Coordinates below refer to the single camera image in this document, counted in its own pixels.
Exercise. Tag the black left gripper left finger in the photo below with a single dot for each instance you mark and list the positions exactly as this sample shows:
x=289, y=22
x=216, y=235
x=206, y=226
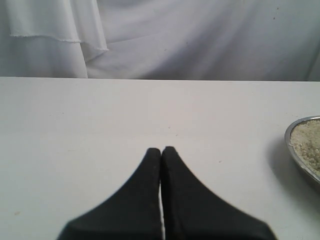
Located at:
x=131, y=213

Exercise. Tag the white backdrop cloth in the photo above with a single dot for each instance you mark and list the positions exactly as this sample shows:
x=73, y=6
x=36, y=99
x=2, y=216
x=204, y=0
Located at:
x=260, y=40

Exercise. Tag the round metal rice tray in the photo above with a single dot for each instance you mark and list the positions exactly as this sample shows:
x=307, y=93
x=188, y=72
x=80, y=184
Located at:
x=302, y=139

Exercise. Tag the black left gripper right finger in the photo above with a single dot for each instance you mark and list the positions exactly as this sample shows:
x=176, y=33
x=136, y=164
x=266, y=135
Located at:
x=192, y=212

